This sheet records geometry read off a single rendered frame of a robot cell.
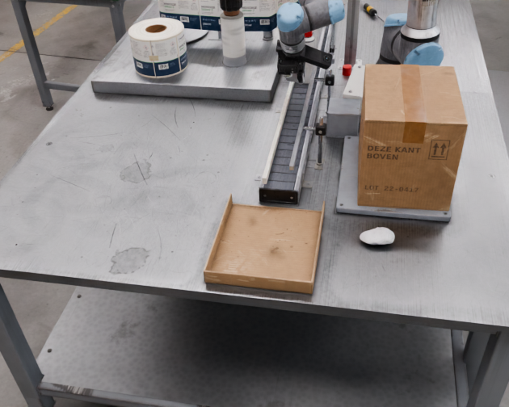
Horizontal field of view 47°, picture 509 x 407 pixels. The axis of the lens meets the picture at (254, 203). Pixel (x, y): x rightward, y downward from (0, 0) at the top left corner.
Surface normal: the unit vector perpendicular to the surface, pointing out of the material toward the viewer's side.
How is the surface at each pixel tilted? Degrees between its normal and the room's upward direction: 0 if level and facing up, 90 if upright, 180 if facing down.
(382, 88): 0
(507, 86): 0
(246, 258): 0
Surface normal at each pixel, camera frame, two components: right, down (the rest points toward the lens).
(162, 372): -0.04, -0.78
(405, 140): -0.15, 0.63
